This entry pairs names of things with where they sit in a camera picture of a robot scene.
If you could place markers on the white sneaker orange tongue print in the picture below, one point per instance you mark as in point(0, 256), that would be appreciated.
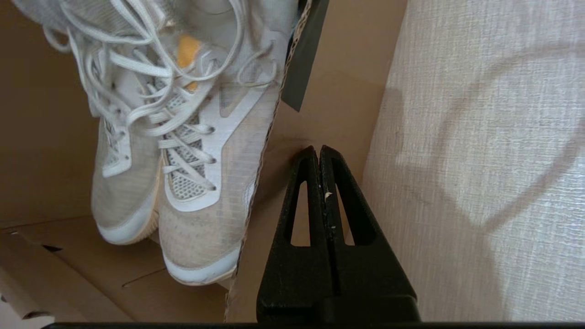
point(205, 237)

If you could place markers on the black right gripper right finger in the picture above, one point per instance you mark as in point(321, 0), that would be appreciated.
point(374, 283)

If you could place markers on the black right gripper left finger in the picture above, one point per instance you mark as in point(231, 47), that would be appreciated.
point(292, 283)

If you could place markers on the white sneaker purple tongue print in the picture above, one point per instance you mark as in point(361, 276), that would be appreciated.
point(123, 201)

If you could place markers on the brown cardboard shoe box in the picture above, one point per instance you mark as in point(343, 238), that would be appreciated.
point(41, 137)

